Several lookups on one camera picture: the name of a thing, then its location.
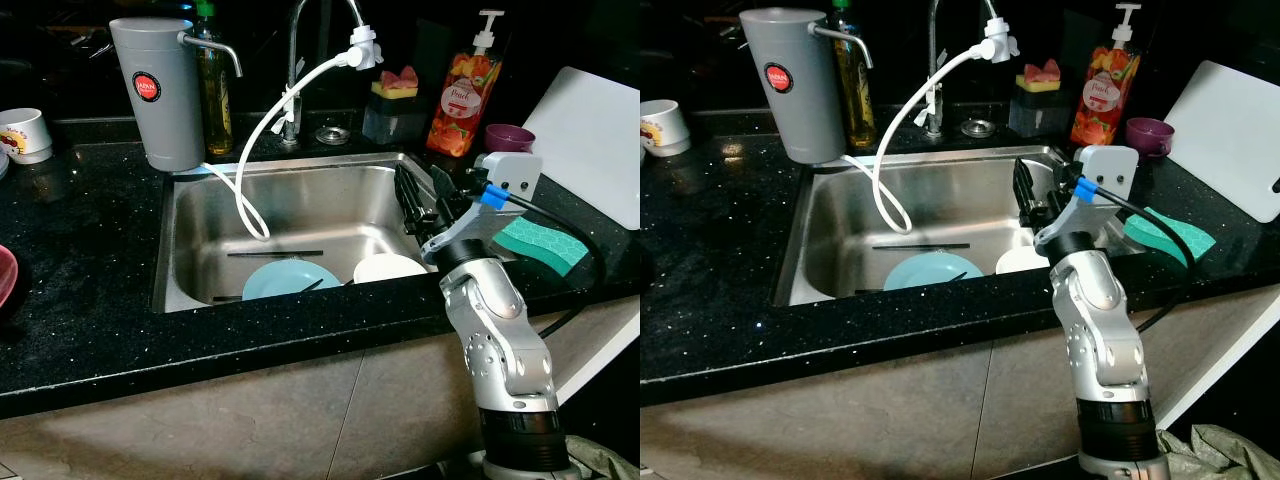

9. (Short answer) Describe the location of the red plate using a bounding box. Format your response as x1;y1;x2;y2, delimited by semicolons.
0;245;20;313

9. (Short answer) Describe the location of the white bowl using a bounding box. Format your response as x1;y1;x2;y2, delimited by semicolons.
352;253;430;286
994;246;1052;277

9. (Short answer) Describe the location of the black sponge holder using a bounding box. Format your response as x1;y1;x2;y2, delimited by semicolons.
361;92;422;147
1007;85;1067;139

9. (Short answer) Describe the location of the purple cup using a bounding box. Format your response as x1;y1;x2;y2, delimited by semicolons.
485;124;537;155
1125;117;1177;159

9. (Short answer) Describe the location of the stainless steel sink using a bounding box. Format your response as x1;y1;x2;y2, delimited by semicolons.
151;151;523;315
774;144;1147;308

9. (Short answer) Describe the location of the orange pump soap bottle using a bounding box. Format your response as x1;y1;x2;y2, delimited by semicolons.
1069;3;1144;149
426;10;507;159

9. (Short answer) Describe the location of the green sponge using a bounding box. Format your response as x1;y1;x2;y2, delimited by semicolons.
494;214;592;279
1123;206;1218;268

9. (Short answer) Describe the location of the yellow and pink sponge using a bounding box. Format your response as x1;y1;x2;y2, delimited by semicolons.
371;66;421;101
1015;58;1063;95

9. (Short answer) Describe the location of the light blue plate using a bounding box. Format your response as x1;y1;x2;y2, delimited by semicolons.
882;251;986;293
241;258;344;303

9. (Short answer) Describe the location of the white cutting board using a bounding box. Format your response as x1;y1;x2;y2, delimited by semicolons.
1161;60;1280;225
520;66;641;232

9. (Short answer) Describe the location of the chrome gooseneck faucet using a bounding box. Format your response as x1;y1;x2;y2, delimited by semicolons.
924;0;1003;139
279;0;367;147

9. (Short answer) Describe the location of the green-capped amber liquid bottle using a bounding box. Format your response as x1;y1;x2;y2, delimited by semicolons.
832;0;877;152
194;0;235;159

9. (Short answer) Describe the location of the grey water filter canister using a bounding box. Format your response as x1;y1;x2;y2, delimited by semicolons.
739;8;875;167
108;17;244;173

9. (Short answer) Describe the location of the grey-green woven bag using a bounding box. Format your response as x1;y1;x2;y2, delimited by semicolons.
563;434;641;480
1154;424;1280;480

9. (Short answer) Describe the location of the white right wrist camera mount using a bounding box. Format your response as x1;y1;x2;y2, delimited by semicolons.
1034;145;1140;252
420;152;544;264

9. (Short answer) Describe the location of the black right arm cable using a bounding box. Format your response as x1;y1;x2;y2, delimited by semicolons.
1078;178;1203;336
483;184;608;339

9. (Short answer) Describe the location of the white flexible hose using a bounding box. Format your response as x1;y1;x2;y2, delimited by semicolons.
843;20;1022;236
204;26;386;244

